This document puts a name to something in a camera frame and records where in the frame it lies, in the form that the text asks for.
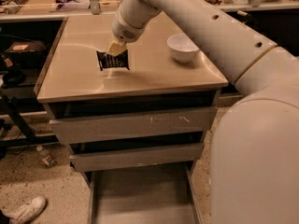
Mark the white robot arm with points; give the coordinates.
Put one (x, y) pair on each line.
(254, 156)

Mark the grey drawer cabinet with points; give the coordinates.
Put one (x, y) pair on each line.
(73, 86)

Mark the grey middle drawer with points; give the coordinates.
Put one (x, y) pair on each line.
(136, 157)

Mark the black rxbar chocolate bar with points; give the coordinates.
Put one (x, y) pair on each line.
(108, 61)

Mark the plastic water bottle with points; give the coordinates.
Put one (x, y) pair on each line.
(46, 157)

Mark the black headphones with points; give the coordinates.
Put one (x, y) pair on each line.
(14, 75)

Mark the black metal stand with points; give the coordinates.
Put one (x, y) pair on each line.
(30, 137)

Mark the grey open bottom drawer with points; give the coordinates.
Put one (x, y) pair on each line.
(157, 194)

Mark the white bowl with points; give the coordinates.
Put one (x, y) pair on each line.
(181, 48)

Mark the white sneaker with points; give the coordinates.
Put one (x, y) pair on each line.
(28, 211)

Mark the black bag with label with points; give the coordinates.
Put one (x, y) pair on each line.
(28, 54)

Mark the grey top drawer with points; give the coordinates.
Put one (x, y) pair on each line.
(132, 125)

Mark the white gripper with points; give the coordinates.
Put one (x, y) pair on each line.
(123, 31)

